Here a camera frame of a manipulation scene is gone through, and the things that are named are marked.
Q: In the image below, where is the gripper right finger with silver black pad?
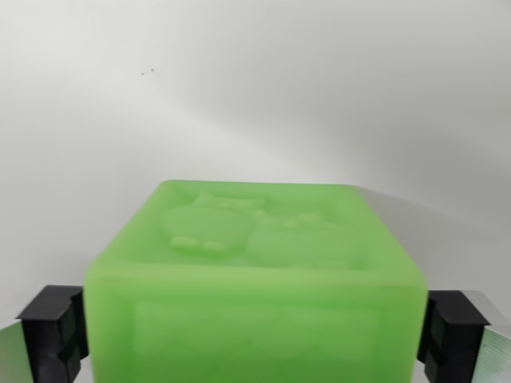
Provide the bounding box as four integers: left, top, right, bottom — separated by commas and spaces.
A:
416, 290, 511, 383

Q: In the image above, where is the gripper left finger with silver black pad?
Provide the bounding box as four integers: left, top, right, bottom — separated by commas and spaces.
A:
0, 284, 90, 383

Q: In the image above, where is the green embossed toy cube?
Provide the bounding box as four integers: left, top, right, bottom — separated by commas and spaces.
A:
84, 179, 430, 383

